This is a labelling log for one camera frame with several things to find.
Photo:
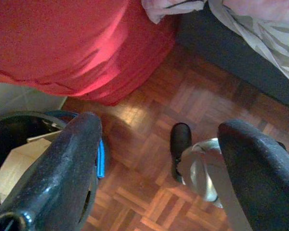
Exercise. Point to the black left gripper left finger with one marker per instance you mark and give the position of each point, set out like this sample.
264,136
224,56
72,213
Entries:
55,183

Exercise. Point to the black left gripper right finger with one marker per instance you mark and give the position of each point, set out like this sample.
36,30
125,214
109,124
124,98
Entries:
267,187

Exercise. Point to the pink cartoon-print blanket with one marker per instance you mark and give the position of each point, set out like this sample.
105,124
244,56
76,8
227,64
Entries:
168,10

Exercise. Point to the brown cardboard box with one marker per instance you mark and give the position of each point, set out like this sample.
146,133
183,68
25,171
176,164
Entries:
14,166

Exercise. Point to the blue plastic strip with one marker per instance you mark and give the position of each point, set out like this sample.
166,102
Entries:
101,161

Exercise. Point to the dark round plastic basket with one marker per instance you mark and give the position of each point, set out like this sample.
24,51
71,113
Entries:
9,130

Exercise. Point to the black robot left foot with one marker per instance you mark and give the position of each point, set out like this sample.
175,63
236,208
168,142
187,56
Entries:
180,137

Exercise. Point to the large red cushion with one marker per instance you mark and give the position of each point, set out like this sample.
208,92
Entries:
62,43

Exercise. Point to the beige leaf-patterned bed sheet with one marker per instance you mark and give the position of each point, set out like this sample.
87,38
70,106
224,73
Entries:
267,41

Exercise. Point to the dark bed base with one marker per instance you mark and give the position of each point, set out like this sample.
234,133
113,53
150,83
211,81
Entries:
219,48

